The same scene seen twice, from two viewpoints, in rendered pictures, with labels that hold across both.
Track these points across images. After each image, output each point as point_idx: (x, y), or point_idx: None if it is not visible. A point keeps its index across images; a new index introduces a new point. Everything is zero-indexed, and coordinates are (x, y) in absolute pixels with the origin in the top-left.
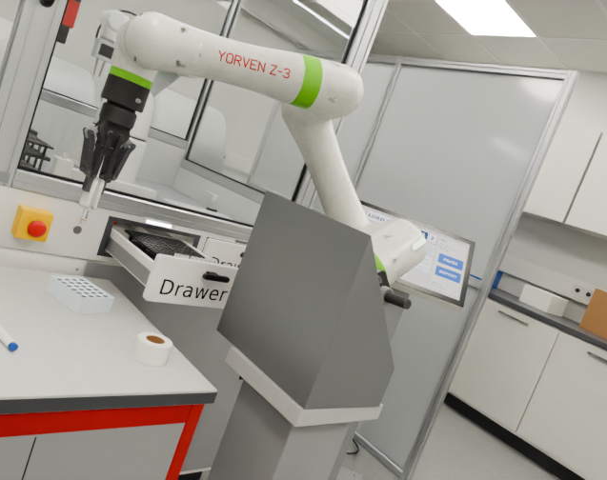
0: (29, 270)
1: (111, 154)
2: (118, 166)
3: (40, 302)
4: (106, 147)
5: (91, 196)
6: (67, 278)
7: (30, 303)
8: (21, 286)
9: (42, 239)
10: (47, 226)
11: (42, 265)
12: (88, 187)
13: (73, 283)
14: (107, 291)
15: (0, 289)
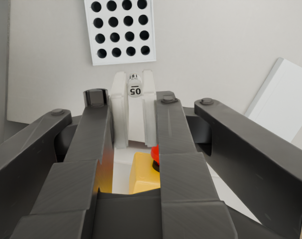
0: (142, 134)
1: (103, 170)
2: (37, 139)
3: (187, 9)
4: (188, 160)
5: (146, 77)
6: (128, 56)
7: (205, 4)
8: (184, 72)
9: (143, 153)
10: (142, 167)
11: (115, 152)
12: (166, 96)
13: (124, 37)
14: (40, 61)
15: (221, 58)
